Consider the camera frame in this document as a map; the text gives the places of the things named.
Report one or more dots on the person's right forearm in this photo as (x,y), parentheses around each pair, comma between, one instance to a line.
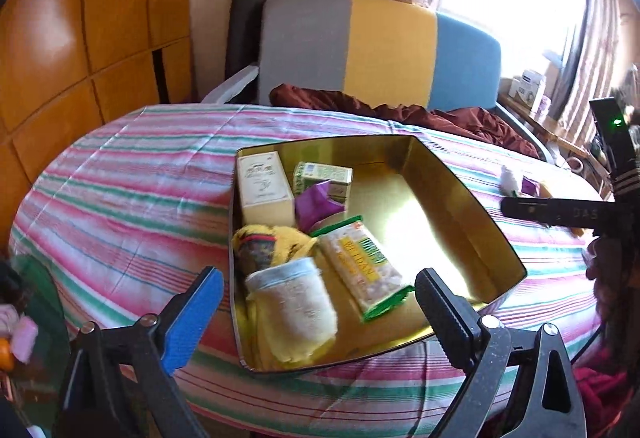
(622,308)

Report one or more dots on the green glass table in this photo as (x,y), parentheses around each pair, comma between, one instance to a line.
(45,298)

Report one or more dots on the cream carton box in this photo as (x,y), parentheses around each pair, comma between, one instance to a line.
(262,183)

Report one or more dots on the white plastic-wrapped bundle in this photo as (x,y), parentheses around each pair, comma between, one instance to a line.
(511,180)

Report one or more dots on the cluttered wooden side table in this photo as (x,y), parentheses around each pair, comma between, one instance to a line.
(560,128)

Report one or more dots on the wooden wardrobe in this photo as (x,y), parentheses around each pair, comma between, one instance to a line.
(75,43)

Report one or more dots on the dark red cloth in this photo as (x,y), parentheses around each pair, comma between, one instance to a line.
(450,118)

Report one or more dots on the person's red garment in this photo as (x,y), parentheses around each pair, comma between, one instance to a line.
(600,383)

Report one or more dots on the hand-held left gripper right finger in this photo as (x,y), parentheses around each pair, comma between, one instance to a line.
(445,318)

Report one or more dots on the purple packet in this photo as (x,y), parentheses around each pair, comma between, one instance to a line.
(312,208)
(530,186)

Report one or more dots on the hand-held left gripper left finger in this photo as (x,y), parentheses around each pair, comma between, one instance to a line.
(192,318)

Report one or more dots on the green-edged snack packet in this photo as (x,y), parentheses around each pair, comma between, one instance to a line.
(360,268)

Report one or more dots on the black rolled mat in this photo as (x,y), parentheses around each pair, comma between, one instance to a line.
(245,18)

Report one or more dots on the orange fruit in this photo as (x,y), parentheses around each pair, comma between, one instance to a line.
(5,354)

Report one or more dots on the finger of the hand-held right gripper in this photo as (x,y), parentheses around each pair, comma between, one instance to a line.
(530,209)

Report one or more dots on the white appliance box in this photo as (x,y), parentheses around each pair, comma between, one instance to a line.
(526,86)

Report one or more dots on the yellow plush toy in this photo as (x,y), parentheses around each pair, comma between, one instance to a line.
(290,238)

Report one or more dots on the green carton box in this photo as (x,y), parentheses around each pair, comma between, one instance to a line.
(325,173)

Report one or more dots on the pink soft item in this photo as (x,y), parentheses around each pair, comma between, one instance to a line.
(25,340)

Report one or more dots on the striped tablecloth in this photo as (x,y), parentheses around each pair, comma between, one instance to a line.
(125,178)

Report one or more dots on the person's right hand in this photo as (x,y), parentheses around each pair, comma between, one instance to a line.
(596,263)

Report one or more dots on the grey yellow blue chair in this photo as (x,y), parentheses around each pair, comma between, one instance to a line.
(390,43)

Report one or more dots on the white fluffy sock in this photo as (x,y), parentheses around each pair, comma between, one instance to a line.
(295,303)

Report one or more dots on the gold-lined gift box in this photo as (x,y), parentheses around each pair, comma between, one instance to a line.
(440,228)

